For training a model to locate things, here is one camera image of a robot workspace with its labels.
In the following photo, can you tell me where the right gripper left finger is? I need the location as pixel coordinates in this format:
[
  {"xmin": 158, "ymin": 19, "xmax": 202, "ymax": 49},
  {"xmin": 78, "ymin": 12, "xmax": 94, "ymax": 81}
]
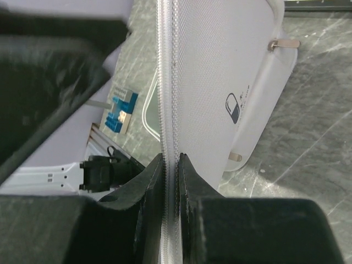
[{"xmin": 1, "ymin": 155, "xmax": 164, "ymax": 263}]

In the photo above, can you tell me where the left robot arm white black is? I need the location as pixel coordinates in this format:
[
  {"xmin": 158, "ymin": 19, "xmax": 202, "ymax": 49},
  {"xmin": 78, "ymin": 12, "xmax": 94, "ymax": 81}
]
[{"xmin": 1, "ymin": 10, "xmax": 131, "ymax": 182}]

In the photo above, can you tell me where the grey medicine kit case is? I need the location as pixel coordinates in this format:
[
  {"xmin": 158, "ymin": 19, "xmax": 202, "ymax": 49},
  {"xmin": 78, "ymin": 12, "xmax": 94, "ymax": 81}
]
[{"xmin": 156, "ymin": 1, "xmax": 300, "ymax": 263}]

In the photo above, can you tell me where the aluminium frame rail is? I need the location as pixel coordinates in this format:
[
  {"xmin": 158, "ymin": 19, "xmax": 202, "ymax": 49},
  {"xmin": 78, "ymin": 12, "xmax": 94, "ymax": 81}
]
[{"xmin": 84, "ymin": 124, "xmax": 145, "ymax": 172}]

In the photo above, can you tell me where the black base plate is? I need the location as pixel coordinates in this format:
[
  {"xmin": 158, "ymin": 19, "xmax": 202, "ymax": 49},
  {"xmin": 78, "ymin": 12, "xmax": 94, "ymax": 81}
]
[{"xmin": 284, "ymin": 0, "xmax": 351, "ymax": 12}]

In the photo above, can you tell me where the blue lego brick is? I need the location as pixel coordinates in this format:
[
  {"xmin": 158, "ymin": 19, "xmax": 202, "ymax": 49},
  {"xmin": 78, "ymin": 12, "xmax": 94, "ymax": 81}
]
[{"xmin": 100, "ymin": 87, "xmax": 139, "ymax": 134}]

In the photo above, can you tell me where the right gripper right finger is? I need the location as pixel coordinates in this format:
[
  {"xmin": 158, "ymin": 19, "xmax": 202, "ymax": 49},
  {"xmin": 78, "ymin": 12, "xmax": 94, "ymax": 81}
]
[{"xmin": 178, "ymin": 154, "xmax": 344, "ymax": 263}]

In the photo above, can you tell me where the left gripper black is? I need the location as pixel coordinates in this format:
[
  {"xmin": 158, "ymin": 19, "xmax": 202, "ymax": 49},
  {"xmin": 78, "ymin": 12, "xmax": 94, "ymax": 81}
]
[{"xmin": 1, "ymin": 10, "xmax": 129, "ymax": 176}]

